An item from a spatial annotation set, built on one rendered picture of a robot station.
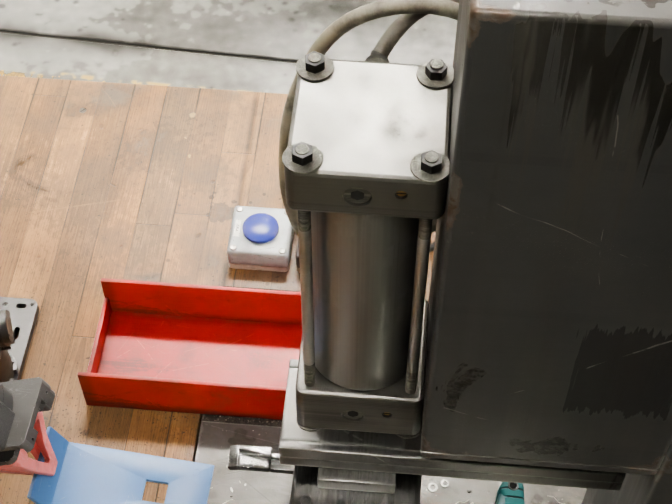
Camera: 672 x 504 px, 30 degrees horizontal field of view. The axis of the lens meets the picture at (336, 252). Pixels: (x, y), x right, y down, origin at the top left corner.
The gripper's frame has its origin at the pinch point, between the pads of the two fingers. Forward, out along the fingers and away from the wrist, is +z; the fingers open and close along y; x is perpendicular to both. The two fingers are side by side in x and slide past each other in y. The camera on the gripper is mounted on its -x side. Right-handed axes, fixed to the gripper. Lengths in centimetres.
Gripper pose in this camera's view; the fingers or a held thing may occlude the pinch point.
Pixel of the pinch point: (46, 465)
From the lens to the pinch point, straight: 116.9
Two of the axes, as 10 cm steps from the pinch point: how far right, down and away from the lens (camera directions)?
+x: 1.2, -8.0, 5.8
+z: 4.1, 5.7, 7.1
